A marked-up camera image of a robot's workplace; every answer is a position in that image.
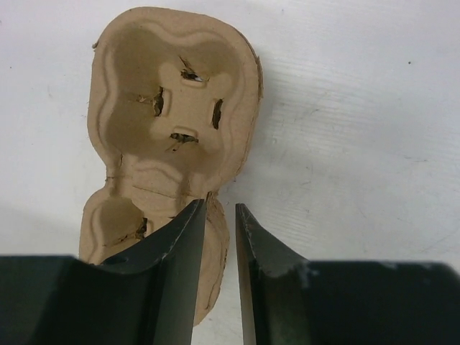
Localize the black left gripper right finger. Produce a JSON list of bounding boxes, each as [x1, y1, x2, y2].
[[235, 203, 459, 344]]

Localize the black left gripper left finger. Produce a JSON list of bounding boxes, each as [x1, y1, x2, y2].
[[1, 200, 206, 344]]

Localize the brown pulp cup carrier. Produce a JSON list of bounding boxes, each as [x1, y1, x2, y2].
[[79, 6, 263, 323]]

